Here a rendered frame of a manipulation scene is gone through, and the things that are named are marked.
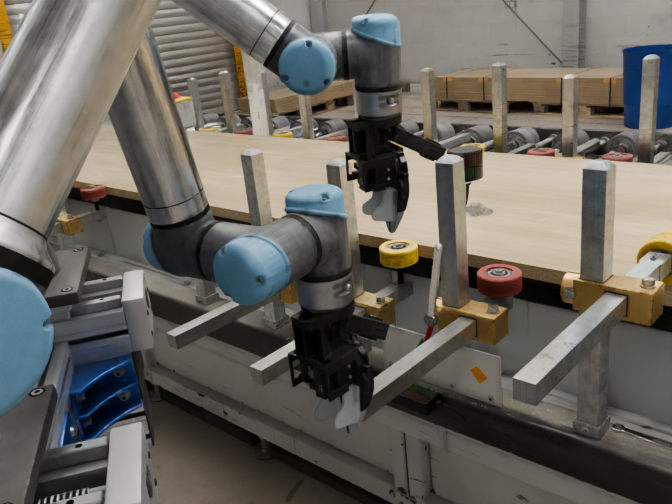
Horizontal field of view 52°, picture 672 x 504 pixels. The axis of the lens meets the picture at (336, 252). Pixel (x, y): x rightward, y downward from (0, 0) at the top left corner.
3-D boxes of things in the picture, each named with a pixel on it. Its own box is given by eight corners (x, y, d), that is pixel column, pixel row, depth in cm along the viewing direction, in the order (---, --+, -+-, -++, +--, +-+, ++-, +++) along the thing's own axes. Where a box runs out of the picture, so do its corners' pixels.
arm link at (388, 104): (387, 80, 114) (412, 88, 107) (388, 108, 116) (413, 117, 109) (347, 87, 111) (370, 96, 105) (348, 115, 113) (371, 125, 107)
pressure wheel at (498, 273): (509, 340, 122) (508, 281, 118) (470, 329, 128) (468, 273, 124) (530, 322, 128) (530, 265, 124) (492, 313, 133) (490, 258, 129)
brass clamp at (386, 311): (379, 332, 133) (376, 308, 132) (328, 317, 142) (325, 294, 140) (398, 320, 138) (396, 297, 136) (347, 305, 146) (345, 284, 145)
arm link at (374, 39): (345, 14, 109) (399, 10, 108) (349, 84, 113) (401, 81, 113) (345, 20, 101) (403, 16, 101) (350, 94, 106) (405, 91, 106)
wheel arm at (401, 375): (364, 427, 98) (362, 402, 96) (346, 420, 100) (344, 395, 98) (513, 311, 127) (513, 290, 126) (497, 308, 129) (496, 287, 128)
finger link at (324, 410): (311, 442, 97) (303, 386, 94) (339, 421, 101) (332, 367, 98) (327, 450, 95) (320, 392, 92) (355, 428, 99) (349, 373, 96)
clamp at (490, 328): (494, 346, 116) (493, 319, 114) (428, 327, 125) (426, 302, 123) (510, 332, 120) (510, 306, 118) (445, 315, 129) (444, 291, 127)
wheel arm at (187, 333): (179, 354, 134) (174, 334, 132) (168, 349, 136) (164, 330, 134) (328, 277, 163) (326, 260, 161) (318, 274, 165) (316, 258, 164)
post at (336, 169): (361, 384, 144) (338, 161, 128) (349, 380, 146) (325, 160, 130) (372, 377, 147) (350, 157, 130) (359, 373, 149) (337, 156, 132)
